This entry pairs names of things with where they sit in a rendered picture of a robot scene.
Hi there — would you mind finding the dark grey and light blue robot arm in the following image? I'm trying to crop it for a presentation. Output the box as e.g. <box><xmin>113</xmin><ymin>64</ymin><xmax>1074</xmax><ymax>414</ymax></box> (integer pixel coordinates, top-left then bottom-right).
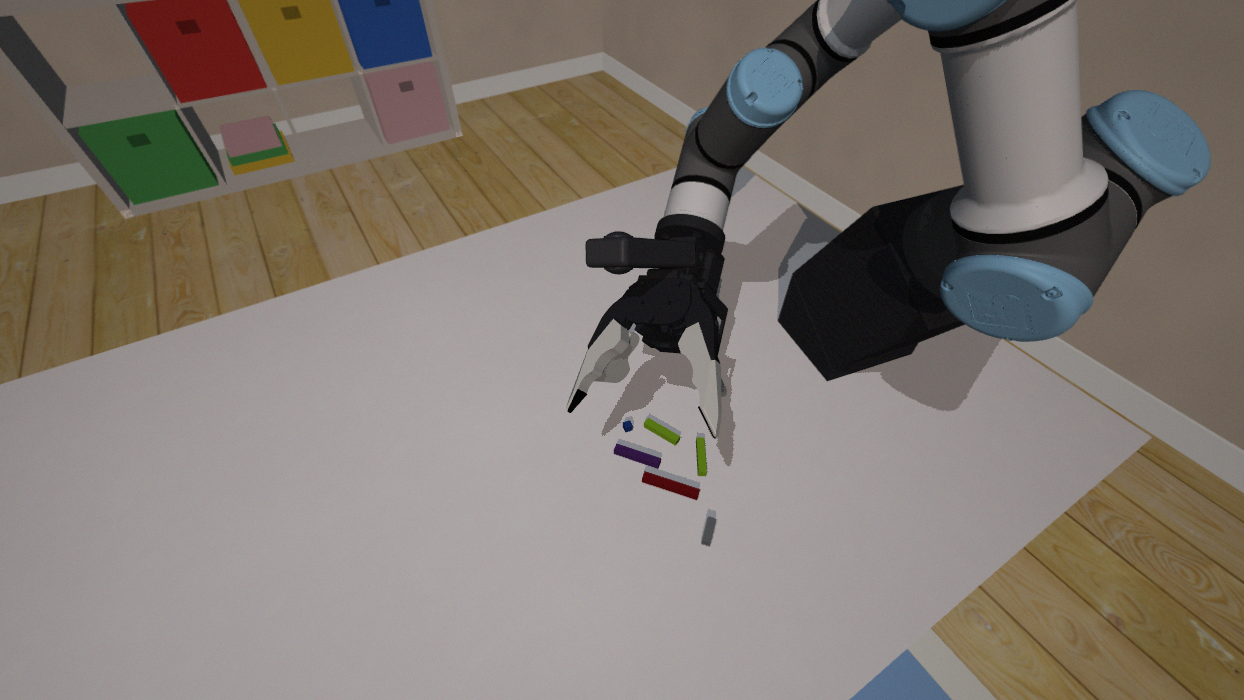
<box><xmin>664</xmin><ymin>0</ymin><xmax>1210</xmax><ymax>342</ymax></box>

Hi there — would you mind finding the dark red rod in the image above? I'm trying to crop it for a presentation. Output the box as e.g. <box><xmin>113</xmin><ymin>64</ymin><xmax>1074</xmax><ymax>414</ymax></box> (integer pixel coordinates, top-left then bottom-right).
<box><xmin>642</xmin><ymin>471</ymin><xmax>700</xmax><ymax>500</ymax></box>

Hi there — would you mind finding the purple rod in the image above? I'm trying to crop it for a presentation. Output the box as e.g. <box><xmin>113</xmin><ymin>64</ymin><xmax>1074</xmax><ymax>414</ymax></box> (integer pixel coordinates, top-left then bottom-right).
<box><xmin>615</xmin><ymin>444</ymin><xmax>661</xmax><ymax>467</ymax></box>

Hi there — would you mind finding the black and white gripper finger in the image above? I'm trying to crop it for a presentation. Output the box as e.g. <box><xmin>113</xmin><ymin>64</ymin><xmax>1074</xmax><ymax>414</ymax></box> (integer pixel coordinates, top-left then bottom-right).
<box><xmin>566</xmin><ymin>288</ymin><xmax>639</xmax><ymax>413</ymax></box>
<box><xmin>678</xmin><ymin>288</ymin><xmax>726</xmax><ymax>439</ymax></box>

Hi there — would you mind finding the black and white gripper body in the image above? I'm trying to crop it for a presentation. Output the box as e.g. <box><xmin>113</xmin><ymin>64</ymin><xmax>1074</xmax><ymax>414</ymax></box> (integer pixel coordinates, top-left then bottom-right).
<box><xmin>624</xmin><ymin>214</ymin><xmax>728</xmax><ymax>356</ymax></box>

